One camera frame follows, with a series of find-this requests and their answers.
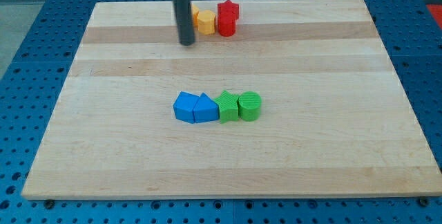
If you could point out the yellow hexagon block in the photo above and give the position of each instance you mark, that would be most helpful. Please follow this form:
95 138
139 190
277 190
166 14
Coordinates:
206 22

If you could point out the blue triangle block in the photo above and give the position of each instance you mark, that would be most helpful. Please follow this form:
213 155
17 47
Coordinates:
205 109

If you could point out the wooden board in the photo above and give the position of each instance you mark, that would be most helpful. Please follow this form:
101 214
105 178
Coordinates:
335 121

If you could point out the yellow heart block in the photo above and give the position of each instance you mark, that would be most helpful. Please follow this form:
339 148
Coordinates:
195 12

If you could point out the red cylinder block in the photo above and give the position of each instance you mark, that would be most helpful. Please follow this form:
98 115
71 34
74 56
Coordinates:
227 24

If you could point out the green cylinder block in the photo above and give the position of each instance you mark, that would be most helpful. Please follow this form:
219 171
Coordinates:
249 106

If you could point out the green star block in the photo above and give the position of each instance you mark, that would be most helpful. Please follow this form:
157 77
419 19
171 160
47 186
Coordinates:
228 106

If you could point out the red star block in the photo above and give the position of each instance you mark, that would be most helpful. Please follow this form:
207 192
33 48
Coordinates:
229 7

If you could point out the blue cube block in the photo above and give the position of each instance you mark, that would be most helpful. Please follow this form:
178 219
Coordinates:
184 105

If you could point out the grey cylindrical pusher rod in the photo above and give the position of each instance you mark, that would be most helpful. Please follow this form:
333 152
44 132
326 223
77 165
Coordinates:
184 21

